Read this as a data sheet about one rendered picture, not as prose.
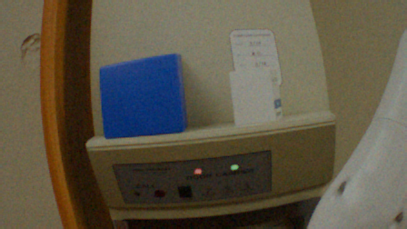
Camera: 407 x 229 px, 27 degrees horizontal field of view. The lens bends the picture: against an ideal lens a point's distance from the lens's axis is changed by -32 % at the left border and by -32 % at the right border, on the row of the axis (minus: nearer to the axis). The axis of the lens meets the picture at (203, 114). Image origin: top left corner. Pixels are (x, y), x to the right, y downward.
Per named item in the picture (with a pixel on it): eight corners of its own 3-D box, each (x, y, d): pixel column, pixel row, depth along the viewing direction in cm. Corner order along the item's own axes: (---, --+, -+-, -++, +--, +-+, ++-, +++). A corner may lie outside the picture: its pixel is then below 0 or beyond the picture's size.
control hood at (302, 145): (106, 204, 146) (93, 134, 145) (332, 178, 145) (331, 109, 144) (99, 214, 134) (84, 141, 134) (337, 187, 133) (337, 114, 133)
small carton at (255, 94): (243, 122, 142) (237, 71, 141) (282, 117, 140) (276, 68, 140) (234, 125, 137) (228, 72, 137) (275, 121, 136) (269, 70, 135)
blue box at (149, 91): (112, 134, 144) (106, 64, 144) (188, 126, 144) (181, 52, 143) (104, 139, 134) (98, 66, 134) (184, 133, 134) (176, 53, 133)
